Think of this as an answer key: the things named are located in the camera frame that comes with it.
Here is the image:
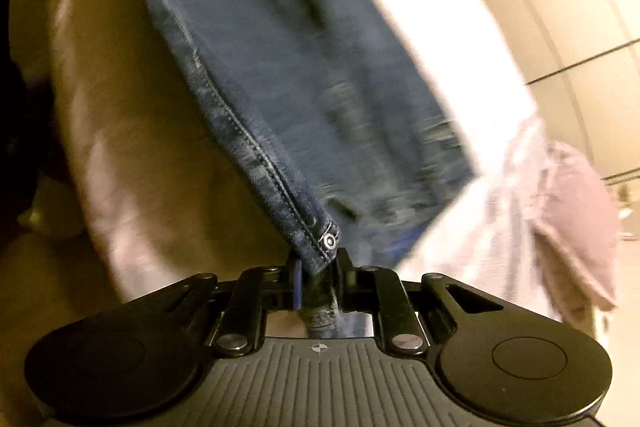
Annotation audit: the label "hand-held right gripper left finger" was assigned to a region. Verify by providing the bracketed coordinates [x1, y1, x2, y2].
[160, 257, 304, 356]

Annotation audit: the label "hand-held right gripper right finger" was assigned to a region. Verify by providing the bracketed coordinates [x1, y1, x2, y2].
[332, 248, 506, 354]

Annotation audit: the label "blue jeans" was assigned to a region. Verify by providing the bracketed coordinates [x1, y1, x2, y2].
[127, 0, 477, 339]

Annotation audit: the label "pink pillow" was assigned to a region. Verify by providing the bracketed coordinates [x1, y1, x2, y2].
[532, 141, 620, 314]

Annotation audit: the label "white wardrobe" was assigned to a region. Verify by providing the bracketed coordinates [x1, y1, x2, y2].
[447, 0, 640, 240]

